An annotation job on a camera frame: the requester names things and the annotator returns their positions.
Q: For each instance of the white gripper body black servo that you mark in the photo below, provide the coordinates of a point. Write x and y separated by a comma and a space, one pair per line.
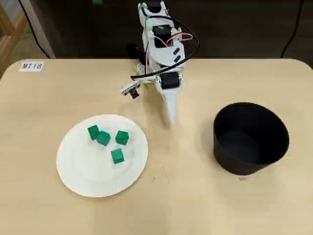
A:
169, 81

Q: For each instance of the white fixed gripper finger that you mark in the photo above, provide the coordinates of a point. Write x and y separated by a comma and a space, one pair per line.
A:
174, 102

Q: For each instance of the white moving gripper finger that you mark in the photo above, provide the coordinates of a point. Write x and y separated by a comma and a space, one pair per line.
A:
165, 100

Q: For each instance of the green cube block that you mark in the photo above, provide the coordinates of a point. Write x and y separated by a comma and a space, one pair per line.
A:
118, 156
103, 138
121, 137
93, 132

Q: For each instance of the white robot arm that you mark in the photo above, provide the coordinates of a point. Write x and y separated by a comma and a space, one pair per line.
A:
163, 55

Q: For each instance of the white round plate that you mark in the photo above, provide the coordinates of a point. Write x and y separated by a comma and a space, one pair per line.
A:
97, 176

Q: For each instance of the black plastic cup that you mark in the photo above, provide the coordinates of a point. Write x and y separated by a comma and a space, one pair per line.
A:
247, 156

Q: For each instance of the small pink table sticker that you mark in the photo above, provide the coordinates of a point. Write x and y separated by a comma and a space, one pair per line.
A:
242, 178

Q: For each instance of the small green background object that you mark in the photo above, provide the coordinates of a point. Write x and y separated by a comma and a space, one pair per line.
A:
97, 2

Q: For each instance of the white MT18 label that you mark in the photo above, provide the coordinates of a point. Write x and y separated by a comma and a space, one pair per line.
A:
31, 66

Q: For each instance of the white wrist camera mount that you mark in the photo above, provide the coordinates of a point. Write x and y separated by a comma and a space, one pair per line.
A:
127, 89

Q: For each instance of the light wooden shelf frame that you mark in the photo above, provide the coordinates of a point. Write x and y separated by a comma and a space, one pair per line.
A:
9, 36

